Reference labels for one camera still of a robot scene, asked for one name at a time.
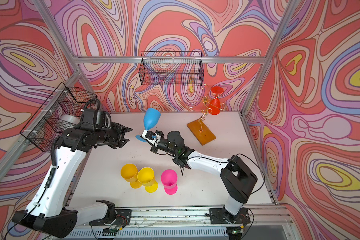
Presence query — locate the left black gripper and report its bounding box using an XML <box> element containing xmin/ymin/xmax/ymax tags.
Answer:
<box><xmin>94</xmin><ymin>121</ymin><xmax>134</xmax><ymax>149</ymax></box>

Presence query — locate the blue wine glass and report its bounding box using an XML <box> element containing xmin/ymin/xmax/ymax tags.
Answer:
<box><xmin>136</xmin><ymin>108</ymin><xmax>161</xmax><ymax>142</ymax></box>

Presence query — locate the magenta wine glass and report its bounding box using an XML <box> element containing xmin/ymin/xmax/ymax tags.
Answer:
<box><xmin>161</xmin><ymin>170</ymin><xmax>178</xmax><ymax>195</ymax></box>

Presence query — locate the yellow wine glass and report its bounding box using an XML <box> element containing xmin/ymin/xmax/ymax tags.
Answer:
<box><xmin>121</xmin><ymin>164</ymin><xmax>142</xmax><ymax>189</ymax></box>
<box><xmin>137</xmin><ymin>167</ymin><xmax>158</xmax><ymax>193</ymax></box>

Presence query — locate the red wine glass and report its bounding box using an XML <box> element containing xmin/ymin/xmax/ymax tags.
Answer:
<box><xmin>208</xmin><ymin>86</ymin><xmax>224</xmax><ymax>115</ymax></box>

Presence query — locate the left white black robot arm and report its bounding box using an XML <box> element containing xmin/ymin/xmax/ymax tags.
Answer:
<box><xmin>12</xmin><ymin>98</ymin><xmax>132</xmax><ymax>239</ymax></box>

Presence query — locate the orange wooden rack base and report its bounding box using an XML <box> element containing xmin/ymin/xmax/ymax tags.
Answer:
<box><xmin>187</xmin><ymin>119</ymin><xmax>216</xmax><ymax>146</ymax></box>

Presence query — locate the silver tape roll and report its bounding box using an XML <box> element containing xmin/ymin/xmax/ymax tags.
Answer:
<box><xmin>60</xmin><ymin>115</ymin><xmax>80</xmax><ymax>125</ymax></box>

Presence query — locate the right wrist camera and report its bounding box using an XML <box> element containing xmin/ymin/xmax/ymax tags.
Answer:
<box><xmin>141</xmin><ymin>130</ymin><xmax>164</xmax><ymax>146</ymax></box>

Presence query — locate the black wire basket left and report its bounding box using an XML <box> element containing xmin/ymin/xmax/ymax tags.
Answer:
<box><xmin>20</xmin><ymin>83</ymin><xmax>97</xmax><ymax>153</ymax></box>

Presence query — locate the black wire basket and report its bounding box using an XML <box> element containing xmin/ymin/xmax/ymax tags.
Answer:
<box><xmin>20</xmin><ymin>83</ymin><xmax>97</xmax><ymax>153</ymax></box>
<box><xmin>139</xmin><ymin>51</ymin><xmax>204</xmax><ymax>86</ymax></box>

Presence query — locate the gold wire glass rack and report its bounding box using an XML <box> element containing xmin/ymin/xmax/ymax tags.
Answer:
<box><xmin>197</xmin><ymin>89</ymin><xmax>226</xmax><ymax>121</ymax></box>

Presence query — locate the black wire basket back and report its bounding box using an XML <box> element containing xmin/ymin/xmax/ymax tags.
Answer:
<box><xmin>139</xmin><ymin>51</ymin><xmax>204</xmax><ymax>86</ymax></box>

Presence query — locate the aluminium frame rail base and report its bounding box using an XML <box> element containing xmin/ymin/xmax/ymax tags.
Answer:
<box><xmin>66</xmin><ymin>205</ymin><xmax>301</xmax><ymax>240</ymax></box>

